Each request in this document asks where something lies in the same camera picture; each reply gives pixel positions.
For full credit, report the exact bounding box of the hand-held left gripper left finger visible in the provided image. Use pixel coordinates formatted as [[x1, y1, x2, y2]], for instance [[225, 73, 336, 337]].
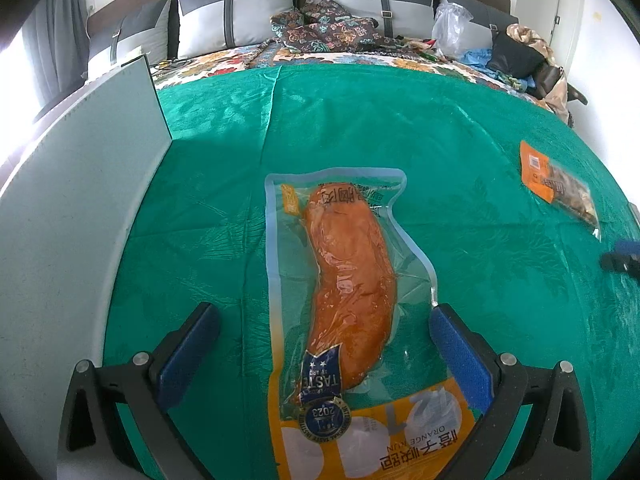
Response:
[[56, 301, 222, 480]]

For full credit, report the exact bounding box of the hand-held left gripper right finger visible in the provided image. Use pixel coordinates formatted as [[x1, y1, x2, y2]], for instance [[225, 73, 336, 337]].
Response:
[[428, 304, 594, 480]]

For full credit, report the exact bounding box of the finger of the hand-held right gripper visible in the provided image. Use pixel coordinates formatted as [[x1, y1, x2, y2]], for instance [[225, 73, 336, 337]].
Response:
[[600, 239, 640, 276]]

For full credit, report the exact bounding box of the orange snack packet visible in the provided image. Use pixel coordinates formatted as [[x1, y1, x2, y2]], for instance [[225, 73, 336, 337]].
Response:
[[518, 139, 602, 242]]

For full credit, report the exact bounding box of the yellow-rimmed clear chicken packet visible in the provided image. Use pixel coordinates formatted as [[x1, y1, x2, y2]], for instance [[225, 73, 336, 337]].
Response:
[[263, 166, 477, 480]]

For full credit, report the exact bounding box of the grey board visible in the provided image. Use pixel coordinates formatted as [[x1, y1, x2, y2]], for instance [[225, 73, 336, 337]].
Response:
[[0, 54, 174, 480]]

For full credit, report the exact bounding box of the brown chair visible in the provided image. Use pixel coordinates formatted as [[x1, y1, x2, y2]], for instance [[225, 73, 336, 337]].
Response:
[[530, 66, 589, 127]]

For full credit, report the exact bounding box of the green blanket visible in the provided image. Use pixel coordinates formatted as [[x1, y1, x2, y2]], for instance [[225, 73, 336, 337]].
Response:
[[102, 64, 640, 480]]

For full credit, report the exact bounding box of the black bag with clothes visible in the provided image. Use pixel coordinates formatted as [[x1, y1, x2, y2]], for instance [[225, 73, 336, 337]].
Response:
[[504, 23, 572, 122]]

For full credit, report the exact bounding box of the white door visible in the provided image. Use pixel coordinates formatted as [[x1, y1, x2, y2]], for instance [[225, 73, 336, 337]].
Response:
[[550, 0, 589, 68]]

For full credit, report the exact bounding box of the blue cloth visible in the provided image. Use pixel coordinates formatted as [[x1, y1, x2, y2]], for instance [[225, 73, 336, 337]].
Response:
[[456, 48, 494, 67]]

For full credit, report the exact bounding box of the grey and white pillow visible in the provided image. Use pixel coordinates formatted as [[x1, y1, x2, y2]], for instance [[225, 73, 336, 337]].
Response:
[[85, 0, 174, 82], [175, 0, 297, 62], [312, 0, 436, 39], [437, 0, 514, 42]]

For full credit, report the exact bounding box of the clear plastic bag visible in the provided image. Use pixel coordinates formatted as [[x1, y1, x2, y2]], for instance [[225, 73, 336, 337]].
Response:
[[430, 2, 474, 59]]

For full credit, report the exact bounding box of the floral bed sheet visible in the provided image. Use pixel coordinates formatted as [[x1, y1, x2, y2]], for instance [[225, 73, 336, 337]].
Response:
[[151, 41, 557, 112]]

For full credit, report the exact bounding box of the grey curtain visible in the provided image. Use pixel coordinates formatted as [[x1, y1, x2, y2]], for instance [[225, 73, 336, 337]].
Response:
[[21, 0, 94, 102]]

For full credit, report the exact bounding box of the dark floral cloth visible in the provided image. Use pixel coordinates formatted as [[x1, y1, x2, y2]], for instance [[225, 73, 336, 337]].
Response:
[[270, 0, 397, 54]]

